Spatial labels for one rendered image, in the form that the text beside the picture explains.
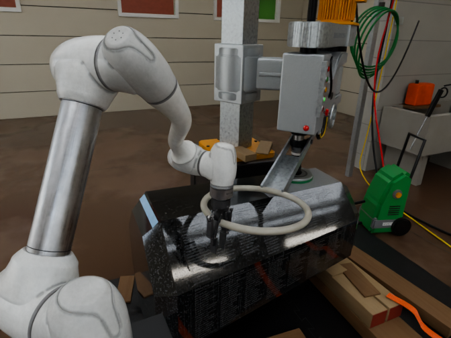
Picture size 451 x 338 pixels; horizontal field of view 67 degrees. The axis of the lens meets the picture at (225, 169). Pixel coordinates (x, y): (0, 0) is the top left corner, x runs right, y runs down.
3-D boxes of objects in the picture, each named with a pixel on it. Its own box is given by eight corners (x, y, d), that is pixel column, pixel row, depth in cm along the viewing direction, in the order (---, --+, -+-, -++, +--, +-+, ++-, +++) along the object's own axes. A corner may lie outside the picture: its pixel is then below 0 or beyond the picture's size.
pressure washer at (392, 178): (386, 216, 332) (407, 130, 300) (409, 235, 300) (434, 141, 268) (353, 217, 328) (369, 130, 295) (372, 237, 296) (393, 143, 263)
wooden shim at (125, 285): (120, 277, 238) (120, 275, 238) (135, 276, 239) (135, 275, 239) (114, 304, 215) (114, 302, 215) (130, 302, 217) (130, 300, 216)
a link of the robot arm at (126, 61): (185, 68, 87) (144, 67, 93) (147, 9, 72) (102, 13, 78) (166, 109, 83) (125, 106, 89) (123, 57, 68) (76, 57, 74)
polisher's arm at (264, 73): (210, 90, 245) (211, 54, 235) (219, 84, 276) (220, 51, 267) (315, 96, 233) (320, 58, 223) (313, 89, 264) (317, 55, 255)
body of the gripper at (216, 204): (221, 202, 125) (219, 224, 128) (235, 196, 132) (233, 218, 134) (206, 196, 130) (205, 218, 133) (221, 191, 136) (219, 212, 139)
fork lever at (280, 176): (294, 127, 223) (294, 120, 220) (323, 131, 215) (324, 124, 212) (254, 190, 175) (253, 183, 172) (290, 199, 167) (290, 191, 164)
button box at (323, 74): (317, 114, 186) (325, 60, 176) (323, 115, 185) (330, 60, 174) (314, 117, 179) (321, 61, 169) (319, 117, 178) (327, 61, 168)
